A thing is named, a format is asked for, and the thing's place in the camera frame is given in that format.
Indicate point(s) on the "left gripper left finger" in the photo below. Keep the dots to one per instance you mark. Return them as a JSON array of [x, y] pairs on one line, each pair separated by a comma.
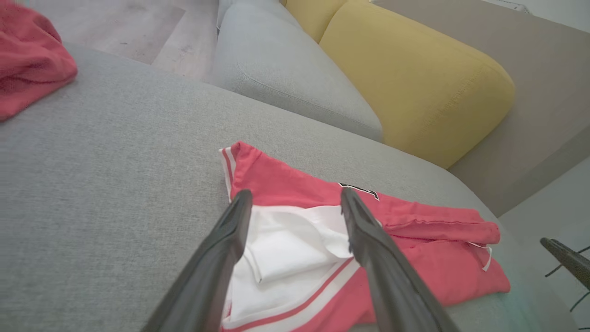
[[207, 276]]

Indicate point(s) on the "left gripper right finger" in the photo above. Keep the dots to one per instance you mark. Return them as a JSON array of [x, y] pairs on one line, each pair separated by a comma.
[[396, 286]]

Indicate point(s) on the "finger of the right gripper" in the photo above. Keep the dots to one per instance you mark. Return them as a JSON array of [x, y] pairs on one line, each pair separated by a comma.
[[571, 263]]

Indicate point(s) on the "red white-trimmed jersey shirt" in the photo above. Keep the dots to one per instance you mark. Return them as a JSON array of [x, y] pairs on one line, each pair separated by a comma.
[[295, 184]]

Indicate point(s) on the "red white-striped shorts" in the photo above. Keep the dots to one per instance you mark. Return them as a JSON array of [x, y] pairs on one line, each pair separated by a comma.
[[27, 60]]

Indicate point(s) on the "yellow and grey sofa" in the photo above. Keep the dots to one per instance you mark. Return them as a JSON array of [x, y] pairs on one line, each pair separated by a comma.
[[115, 184]]

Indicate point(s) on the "large yellow sofa back cushion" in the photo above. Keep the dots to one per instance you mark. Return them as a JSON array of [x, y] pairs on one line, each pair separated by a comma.
[[424, 83]]

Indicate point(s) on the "small yellow sofa back cushion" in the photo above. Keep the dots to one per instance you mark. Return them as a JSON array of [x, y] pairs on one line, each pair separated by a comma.
[[313, 16]]

